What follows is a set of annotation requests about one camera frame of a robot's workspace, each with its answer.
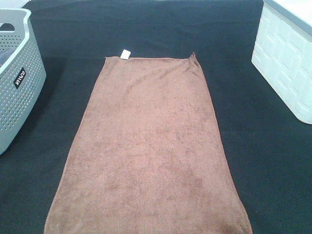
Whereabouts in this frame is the grey perforated laundry basket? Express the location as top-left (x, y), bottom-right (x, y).
top-left (0, 8), bottom-right (46, 153)

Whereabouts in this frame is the white storage bin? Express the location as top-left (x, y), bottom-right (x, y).
top-left (251, 0), bottom-right (312, 124)

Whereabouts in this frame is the brown microfibre towel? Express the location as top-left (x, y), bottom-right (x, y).
top-left (44, 54), bottom-right (252, 234)

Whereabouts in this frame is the grey towel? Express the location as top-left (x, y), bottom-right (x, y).
top-left (0, 48), bottom-right (14, 67)

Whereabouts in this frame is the black table mat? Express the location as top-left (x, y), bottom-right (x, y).
top-left (0, 0), bottom-right (312, 234)

